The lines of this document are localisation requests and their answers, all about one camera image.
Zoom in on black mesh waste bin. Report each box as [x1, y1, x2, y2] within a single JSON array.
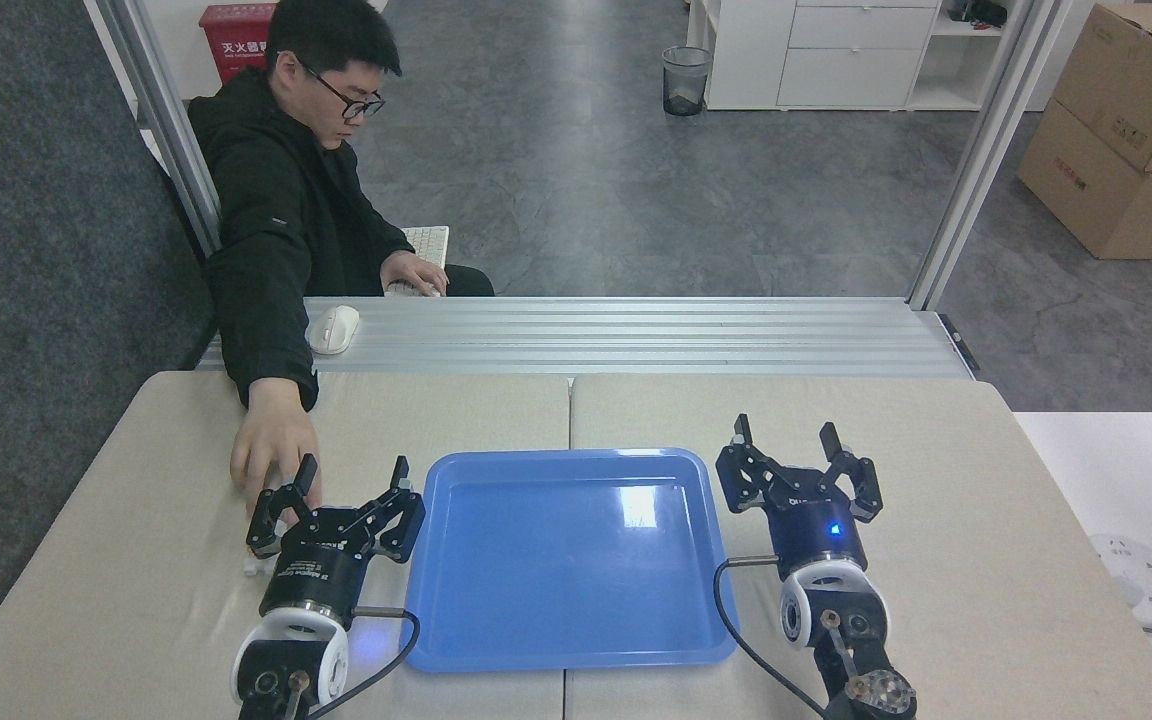
[[662, 46, 714, 117]]

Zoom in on small cardboard box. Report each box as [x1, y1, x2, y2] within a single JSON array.
[[1051, 3, 1152, 176]]

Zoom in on person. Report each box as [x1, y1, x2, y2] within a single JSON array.
[[186, 0, 495, 413]]

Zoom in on silver aluminium rail platform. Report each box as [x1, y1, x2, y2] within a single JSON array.
[[196, 296, 972, 379]]

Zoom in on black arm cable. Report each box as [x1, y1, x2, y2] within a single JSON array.
[[308, 605, 422, 720], [713, 555, 829, 719]]

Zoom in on person's right hand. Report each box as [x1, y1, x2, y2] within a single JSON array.
[[230, 378, 324, 516]]

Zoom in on silver aluminium post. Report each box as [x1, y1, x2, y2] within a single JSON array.
[[908, 0, 1072, 311], [86, 0, 222, 257]]

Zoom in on blue plastic tray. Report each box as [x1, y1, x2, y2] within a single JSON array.
[[400, 448, 740, 673]]

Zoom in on white computer mouse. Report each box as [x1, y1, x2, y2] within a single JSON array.
[[306, 305, 361, 355]]

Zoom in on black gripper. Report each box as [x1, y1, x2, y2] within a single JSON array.
[[246, 455, 426, 619], [716, 414, 884, 581]]

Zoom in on white side table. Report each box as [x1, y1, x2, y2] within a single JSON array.
[[1011, 411, 1152, 720]]

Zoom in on person's left hand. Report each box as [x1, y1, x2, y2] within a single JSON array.
[[380, 251, 449, 298]]

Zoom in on black bracket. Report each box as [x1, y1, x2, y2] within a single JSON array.
[[938, 314, 980, 373]]

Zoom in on black item on shelf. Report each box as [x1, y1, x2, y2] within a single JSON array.
[[948, 0, 1008, 29]]

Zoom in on red box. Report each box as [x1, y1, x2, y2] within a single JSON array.
[[199, 3, 279, 86]]

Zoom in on round white power strip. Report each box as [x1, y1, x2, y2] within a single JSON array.
[[1086, 533, 1152, 628]]

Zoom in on large cardboard box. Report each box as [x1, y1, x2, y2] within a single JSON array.
[[1017, 100, 1152, 261]]

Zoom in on white drawer cabinet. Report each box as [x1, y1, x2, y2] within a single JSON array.
[[686, 0, 1007, 112]]

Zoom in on white keyboard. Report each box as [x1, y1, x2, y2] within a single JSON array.
[[384, 225, 451, 299]]

